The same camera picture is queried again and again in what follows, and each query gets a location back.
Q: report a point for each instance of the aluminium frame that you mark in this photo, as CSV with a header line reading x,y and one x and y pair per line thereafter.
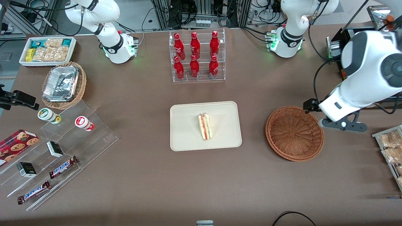
x,y
19,15

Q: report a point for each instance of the clear acrylic bottle rack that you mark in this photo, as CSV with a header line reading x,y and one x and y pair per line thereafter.
x,y
197,78

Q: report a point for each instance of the white snack bin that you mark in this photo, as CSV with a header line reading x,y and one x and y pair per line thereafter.
x,y
73,51

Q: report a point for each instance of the clear cracker bag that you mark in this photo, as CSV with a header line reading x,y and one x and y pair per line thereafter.
x,y
53,43
391,139
392,155
50,54
399,171

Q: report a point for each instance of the clear acrylic stepped shelf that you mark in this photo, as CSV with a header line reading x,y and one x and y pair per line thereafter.
x,y
88,142

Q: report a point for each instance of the triangular sandwich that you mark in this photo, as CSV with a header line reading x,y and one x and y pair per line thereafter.
x,y
205,127

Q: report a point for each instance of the green sunflower yogurt bottle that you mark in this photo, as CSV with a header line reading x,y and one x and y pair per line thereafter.
x,y
47,115

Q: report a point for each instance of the Snickers chocolate bar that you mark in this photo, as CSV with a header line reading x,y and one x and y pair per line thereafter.
x,y
62,167
34,192

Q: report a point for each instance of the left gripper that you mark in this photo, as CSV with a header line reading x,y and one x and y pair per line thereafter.
x,y
310,104

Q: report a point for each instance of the dark brown wicker basket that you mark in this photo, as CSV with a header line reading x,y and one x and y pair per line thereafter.
x,y
293,133

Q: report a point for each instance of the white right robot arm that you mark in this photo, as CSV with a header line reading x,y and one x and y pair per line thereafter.
x,y
116,47

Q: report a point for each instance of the red cola bottle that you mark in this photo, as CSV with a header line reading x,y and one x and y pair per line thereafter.
x,y
214,44
194,67
179,69
195,45
178,47
213,67

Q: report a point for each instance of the teal snack packet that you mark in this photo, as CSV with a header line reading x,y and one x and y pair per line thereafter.
x,y
37,44
67,42

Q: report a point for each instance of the light wicker basket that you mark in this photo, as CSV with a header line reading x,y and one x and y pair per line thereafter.
x,y
82,81

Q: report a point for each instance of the aluminium equipment rack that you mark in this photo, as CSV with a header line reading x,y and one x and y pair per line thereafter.
x,y
204,12

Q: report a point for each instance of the grey label plate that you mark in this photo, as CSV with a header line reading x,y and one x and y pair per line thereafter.
x,y
204,223

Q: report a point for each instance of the silver foil packet stack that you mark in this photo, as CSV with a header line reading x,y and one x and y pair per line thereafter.
x,y
61,83

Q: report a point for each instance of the yellow snack packet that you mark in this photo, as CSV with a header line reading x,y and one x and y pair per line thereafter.
x,y
29,55

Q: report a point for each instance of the red tartan cookie box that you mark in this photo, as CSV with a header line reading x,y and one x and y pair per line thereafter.
x,y
15,144

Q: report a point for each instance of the small black carton box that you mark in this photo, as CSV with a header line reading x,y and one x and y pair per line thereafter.
x,y
26,169
55,149

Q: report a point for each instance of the red strawberry yogurt bottle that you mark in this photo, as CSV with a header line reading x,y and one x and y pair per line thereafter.
x,y
83,123

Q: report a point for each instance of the shiny metal pan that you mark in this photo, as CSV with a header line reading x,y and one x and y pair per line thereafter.
x,y
378,15

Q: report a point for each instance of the beige plastic tray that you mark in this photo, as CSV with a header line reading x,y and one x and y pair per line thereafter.
x,y
185,131

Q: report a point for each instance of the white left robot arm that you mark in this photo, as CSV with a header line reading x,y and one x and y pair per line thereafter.
x,y
370,75

